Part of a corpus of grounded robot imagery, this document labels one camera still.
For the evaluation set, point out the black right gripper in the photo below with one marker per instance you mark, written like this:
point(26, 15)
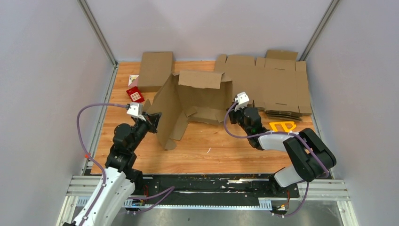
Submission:
point(232, 113)

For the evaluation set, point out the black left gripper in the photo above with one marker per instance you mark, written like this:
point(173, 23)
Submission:
point(152, 121)

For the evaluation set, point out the brown cardboard box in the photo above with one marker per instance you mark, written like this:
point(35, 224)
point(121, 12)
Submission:
point(198, 96)
point(155, 68)

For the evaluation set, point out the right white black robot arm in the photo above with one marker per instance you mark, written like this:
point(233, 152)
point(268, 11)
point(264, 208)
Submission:
point(310, 157)

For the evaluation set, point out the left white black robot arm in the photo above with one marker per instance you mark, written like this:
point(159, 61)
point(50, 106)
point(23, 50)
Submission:
point(119, 180)

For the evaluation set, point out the closed brown cardboard box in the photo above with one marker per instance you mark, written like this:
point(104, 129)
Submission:
point(155, 68)

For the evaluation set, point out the yellow plastic triangle block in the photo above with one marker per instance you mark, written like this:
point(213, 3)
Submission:
point(286, 126)

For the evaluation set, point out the red plastic window block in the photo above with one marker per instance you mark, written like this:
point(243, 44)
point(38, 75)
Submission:
point(135, 95)

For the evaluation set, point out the playing card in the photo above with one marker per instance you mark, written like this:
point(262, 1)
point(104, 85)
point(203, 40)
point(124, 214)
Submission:
point(133, 81)

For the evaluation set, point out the stack of flat cardboard sheets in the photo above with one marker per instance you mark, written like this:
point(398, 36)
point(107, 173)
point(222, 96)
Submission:
point(275, 82)

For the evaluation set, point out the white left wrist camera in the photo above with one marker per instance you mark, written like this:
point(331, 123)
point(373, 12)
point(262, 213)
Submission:
point(135, 110)

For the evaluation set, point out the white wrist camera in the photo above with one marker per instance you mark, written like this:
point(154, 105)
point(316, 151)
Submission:
point(135, 110)
point(241, 101)

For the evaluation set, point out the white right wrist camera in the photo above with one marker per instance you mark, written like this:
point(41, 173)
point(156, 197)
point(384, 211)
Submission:
point(241, 101)

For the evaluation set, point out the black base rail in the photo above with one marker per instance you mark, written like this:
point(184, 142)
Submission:
point(211, 189)

